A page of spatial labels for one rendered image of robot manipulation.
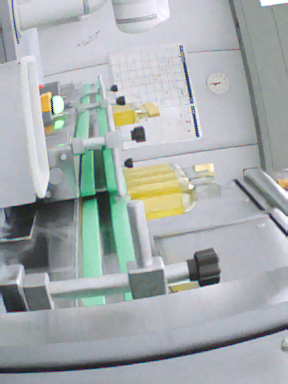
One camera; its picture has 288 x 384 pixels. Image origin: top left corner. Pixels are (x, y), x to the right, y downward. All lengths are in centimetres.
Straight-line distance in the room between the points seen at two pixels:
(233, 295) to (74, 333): 7
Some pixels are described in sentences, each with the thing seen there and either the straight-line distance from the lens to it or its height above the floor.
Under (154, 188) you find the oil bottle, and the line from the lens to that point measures 122.
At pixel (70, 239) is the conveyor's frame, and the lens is 90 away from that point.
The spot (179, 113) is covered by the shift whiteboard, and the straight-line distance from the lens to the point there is 717.
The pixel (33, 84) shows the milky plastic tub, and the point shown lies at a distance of 105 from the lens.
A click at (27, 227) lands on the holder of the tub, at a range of 99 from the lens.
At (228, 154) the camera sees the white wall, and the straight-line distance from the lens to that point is 735.
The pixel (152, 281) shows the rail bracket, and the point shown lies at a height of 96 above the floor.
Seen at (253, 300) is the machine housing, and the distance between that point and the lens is 24.
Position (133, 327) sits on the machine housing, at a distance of 24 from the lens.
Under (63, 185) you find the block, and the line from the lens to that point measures 111.
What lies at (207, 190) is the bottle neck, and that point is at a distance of 124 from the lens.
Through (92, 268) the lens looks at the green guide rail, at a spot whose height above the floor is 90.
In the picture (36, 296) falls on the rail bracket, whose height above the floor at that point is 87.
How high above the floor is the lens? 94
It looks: 2 degrees up
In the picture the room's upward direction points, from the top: 80 degrees clockwise
